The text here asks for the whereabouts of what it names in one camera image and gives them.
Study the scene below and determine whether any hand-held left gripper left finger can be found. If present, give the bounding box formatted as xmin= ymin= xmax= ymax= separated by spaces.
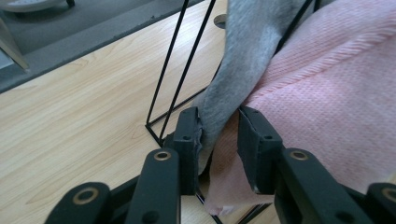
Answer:
xmin=164 ymin=106 xmax=204 ymax=196

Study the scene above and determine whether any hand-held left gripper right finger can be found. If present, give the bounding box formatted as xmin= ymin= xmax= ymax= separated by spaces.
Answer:
xmin=236 ymin=105 xmax=284 ymax=195

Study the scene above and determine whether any office chair base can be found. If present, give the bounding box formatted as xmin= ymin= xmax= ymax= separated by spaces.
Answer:
xmin=0 ymin=0 xmax=77 ymax=14

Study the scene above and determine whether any grey knit hat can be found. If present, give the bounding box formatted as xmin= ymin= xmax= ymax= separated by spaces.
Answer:
xmin=190 ymin=0 xmax=316 ymax=175

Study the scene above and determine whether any black wire rack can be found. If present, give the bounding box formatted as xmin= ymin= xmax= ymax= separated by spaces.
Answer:
xmin=145 ymin=0 xmax=322 ymax=224

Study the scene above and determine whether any pink knit hat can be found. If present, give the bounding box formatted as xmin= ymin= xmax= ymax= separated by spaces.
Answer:
xmin=204 ymin=0 xmax=396 ymax=217

